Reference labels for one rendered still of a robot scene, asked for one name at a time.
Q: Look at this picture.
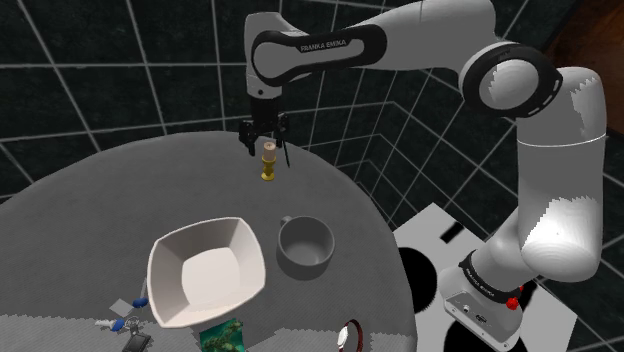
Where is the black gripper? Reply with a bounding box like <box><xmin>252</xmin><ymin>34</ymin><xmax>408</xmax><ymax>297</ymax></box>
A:
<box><xmin>237</xmin><ymin>94</ymin><xmax>293</xmax><ymax>169</ymax></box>

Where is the yellow candlestick with beige candle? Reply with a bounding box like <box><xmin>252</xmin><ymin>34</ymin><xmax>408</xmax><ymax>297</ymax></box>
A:
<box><xmin>260</xmin><ymin>141</ymin><xmax>278</xmax><ymax>183</ymax></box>

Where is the grey mug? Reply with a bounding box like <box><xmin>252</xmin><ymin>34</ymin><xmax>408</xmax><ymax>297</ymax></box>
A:
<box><xmin>275</xmin><ymin>214</ymin><xmax>337</xmax><ymax>282</ymax></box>

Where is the white square bowl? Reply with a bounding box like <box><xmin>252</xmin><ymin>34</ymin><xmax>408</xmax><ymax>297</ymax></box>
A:
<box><xmin>146</xmin><ymin>216</ymin><xmax>268</xmax><ymax>330</ymax></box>

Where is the round grey table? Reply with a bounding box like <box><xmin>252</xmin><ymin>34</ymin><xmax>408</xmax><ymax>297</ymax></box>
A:
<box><xmin>0</xmin><ymin>129</ymin><xmax>420</xmax><ymax>352</ymax></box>

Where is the white black patterned robot stand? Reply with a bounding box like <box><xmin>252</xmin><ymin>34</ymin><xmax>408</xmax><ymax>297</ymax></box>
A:
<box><xmin>392</xmin><ymin>203</ymin><xmax>579</xmax><ymax>352</ymax></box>

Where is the green picture card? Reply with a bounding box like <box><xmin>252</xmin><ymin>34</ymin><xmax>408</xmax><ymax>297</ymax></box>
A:
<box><xmin>198</xmin><ymin>317</ymin><xmax>245</xmax><ymax>352</ymax></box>

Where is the blue-headed key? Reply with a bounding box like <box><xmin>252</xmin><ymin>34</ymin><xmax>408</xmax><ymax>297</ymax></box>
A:
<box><xmin>94</xmin><ymin>317</ymin><xmax>126</xmax><ymax>333</ymax></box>
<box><xmin>131</xmin><ymin>278</ymin><xmax>150</xmax><ymax>310</ymax></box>

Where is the red wristwatch with white face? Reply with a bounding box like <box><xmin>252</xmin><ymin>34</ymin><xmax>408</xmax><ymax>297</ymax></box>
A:
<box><xmin>336</xmin><ymin>318</ymin><xmax>366</xmax><ymax>352</ymax></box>

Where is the grey square key tag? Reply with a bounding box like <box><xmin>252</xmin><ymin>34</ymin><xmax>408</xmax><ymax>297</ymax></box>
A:
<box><xmin>108</xmin><ymin>298</ymin><xmax>134</xmax><ymax>318</ymax></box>

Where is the black key fob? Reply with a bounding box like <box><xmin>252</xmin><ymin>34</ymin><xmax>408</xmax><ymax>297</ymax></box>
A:
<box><xmin>121</xmin><ymin>333</ymin><xmax>153</xmax><ymax>352</ymax></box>

